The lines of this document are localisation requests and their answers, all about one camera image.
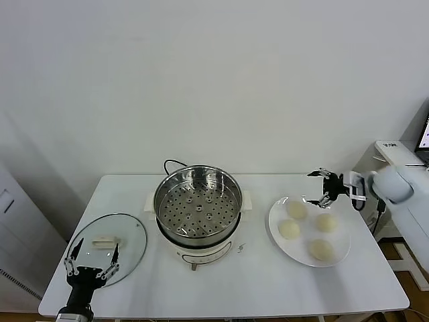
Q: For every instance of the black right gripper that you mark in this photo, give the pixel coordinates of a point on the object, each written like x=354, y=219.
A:
x=335, y=184

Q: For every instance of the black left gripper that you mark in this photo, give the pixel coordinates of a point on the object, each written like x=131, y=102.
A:
x=85, y=278

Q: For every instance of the white steamed baozi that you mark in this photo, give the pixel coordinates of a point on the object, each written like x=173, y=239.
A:
x=326, y=222
x=322, y=250
x=289, y=229
x=297, y=210

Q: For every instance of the round glass pot lid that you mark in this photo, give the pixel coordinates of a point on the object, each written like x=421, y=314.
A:
x=130, y=241

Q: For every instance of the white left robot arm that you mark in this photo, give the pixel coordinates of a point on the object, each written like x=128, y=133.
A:
x=73, y=317

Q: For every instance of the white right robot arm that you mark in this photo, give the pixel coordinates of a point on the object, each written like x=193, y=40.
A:
x=402, y=194

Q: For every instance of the stainless steel steamer basket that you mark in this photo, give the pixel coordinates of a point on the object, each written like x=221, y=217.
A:
x=197, y=214

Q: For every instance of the white power plug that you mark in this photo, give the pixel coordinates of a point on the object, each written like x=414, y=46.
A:
x=371, y=219

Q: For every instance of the white round plate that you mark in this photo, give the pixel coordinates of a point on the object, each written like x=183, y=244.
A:
x=295, y=251

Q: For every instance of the white cabinet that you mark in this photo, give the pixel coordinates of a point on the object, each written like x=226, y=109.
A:
x=20, y=234

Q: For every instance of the white side desk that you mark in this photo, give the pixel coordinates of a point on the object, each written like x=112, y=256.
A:
x=399, y=151

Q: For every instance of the black laptop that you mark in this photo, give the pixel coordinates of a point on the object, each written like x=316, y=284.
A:
x=425, y=141

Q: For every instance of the cream electric cooker base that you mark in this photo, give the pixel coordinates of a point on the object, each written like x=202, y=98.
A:
x=201, y=251

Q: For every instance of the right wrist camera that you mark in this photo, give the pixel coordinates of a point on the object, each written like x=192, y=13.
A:
x=355, y=188

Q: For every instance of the white metal floor frame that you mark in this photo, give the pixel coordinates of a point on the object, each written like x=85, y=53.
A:
x=407, y=265

